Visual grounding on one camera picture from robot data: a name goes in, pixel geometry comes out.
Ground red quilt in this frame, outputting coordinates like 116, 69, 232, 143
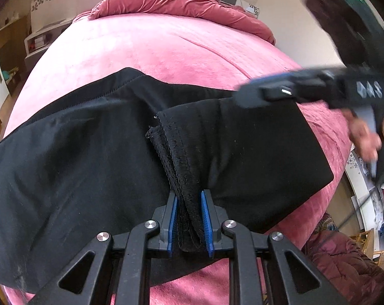
88, 0, 276, 46

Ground white grey nightstand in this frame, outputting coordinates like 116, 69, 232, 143
23, 19, 77, 68

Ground thin black cable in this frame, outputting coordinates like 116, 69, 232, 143
318, 194, 372, 252

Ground maroon quilted cloth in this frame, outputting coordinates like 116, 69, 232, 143
301, 225, 384, 305

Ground bed with pink sheet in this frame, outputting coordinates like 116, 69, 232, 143
3, 13, 354, 305

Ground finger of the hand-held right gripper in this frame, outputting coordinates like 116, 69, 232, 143
233, 69, 335, 109

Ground person's right hand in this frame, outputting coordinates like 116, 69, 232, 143
342, 106, 384, 170

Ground white floral panel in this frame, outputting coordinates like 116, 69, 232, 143
30, 0, 80, 34

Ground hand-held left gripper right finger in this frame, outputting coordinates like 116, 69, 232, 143
199, 190, 349, 305

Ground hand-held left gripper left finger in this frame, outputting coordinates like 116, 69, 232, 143
27, 192, 180, 305

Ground wicker chair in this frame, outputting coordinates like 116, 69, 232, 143
351, 228, 384, 269

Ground black embroidered pants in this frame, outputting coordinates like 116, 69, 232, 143
0, 67, 335, 296

